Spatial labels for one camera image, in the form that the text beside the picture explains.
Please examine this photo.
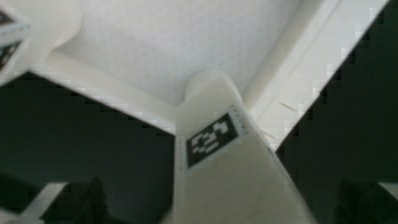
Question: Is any white desk tabletop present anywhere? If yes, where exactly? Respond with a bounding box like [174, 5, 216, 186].
[28, 0, 333, 136]

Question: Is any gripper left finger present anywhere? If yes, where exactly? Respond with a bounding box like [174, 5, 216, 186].
[19, 178, 108, 224]

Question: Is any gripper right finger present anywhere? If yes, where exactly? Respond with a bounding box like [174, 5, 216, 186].
[333, 180, 398, 224]

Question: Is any white L-shaped wall fence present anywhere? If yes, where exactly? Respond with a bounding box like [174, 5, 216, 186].
[250, 0, 389, 150]

